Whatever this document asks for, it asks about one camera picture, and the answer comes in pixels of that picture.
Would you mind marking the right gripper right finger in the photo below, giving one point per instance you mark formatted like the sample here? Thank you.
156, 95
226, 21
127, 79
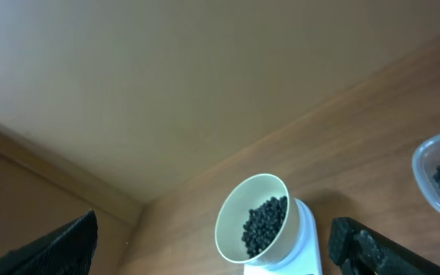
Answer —
357, 249

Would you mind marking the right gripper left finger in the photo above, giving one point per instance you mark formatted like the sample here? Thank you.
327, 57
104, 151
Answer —
68, 250

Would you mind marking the white digital kitchen scale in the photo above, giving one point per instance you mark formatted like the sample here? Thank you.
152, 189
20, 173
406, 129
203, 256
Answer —
304, 258

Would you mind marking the black beans in bowl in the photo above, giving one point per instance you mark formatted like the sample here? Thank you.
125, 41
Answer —
263, 225

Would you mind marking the white bowl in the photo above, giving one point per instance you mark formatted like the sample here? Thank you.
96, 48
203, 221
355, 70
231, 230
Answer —
249, 194

